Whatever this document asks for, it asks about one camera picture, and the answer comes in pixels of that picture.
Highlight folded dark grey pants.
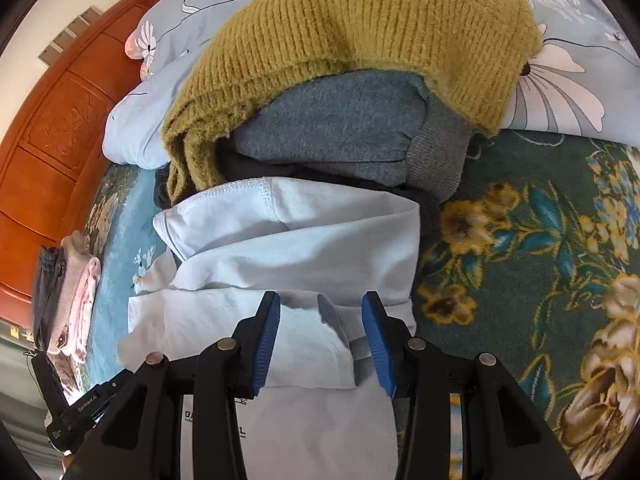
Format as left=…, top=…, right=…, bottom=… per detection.
left=31, top=245, right=68, bottom=353

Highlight grey blue knit sweater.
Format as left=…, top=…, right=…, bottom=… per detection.
left=231, top=70, right=477, bottom=202

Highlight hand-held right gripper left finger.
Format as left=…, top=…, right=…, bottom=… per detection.
left=65, top=291, right=282, bottom=480

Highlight wooden headboard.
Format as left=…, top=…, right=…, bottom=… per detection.
left=0, top=0, right=162, bottom=333

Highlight folded pink garment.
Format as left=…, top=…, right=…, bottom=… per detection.
left=49, top=231, right=102, bottom=367

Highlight light blue sweatshirt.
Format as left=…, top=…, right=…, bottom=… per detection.
left=116, top=175, right=422, bottom=480

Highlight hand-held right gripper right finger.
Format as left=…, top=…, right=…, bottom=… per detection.
left=362, top=291, right=583, bottom=480

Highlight olive green knit sweater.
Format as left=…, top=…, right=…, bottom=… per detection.
left=161, top=0, right=543, bottom=205

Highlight blue floral duvet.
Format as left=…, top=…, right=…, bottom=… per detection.
left=102, top=0, right=640, bottom=171

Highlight dark grey garment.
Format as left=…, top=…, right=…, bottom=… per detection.
left=154, top=149, right=442, bottom=243

